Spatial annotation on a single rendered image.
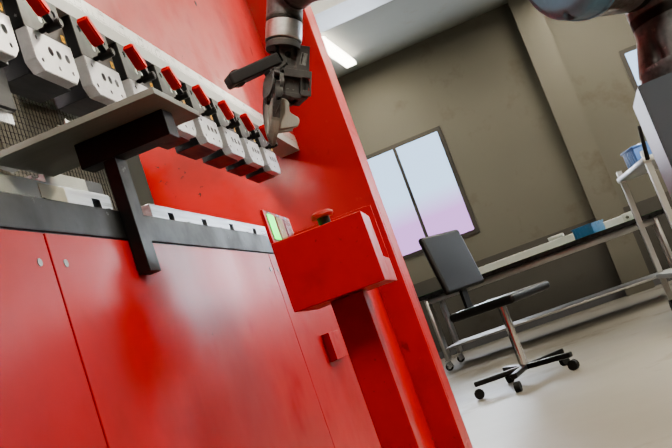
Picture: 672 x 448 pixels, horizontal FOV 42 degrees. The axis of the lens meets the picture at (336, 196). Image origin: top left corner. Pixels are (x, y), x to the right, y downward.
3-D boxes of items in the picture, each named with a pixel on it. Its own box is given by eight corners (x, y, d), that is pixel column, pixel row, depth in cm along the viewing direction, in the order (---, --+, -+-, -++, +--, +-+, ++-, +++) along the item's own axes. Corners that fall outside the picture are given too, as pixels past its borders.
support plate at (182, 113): (154, 93, 120) (152, 86, 120) (-13, 163, 124) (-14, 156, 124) (200, 116, 137) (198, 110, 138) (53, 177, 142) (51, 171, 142)
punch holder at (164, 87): (176, 127, 203) (154, 62, 206) (143, 141, 205) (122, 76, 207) (198, 137, 218) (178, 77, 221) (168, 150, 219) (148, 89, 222)
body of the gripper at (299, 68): (311, 99, 174) (313, 41, 177) (269, 93, 171) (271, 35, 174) (299, 109, 181) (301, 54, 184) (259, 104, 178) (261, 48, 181)
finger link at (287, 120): (300, 144, 172) (302, 99, 174) (271, 140, 170) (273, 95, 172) (295, 147, 175) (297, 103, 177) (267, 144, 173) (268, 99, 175)
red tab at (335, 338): (337, 359, 216) (328, 332, 217) (330, 362, 217) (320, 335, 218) (349, 354, 231) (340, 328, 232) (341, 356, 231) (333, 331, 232)
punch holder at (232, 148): (230, 151, 242) (211, 97, 245) (202, 162, 244) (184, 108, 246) (246, 158, 257) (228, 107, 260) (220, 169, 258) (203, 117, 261)
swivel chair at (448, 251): (578, 359, 535) (518, 206, 550) (585, 370, 473) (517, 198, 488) (479, 392, 545) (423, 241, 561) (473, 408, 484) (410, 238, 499)
